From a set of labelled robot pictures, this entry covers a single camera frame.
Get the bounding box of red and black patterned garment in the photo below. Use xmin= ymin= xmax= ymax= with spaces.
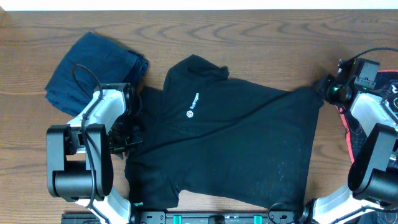
xmin=337 ymin=70 xmax=397 ymax=162

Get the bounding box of folded navy blue garment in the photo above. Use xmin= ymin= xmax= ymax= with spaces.
xmin=45 ymin=32 xmax=149 ymax=116

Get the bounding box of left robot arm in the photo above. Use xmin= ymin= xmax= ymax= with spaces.
xmin=46 ymin=83 xmax=141 ymax=223

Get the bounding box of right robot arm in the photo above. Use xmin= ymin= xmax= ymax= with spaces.
xmin=297 ymin=56 xmax=397 ymax=223

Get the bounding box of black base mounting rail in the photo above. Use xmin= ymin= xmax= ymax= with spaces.
xmin=60 ymin=208 xmax=310 ymax=224

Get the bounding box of black polo shirt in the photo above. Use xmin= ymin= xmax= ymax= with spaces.
xmin=125 ymin=55 xmax=323 ymax=210

